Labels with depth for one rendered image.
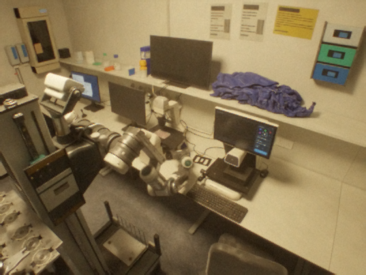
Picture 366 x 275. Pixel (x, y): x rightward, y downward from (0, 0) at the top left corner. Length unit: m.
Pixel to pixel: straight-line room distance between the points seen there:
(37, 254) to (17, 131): 0.49
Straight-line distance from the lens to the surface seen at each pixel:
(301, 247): 1.58
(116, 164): 0.99
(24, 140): 0.93
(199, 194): 1.64
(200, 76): 2.01
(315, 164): 2.12
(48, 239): 1.09
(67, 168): 1.02
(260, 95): 1.75
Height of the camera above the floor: 1.99
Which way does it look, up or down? 33 degrees down
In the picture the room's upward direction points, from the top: straight up
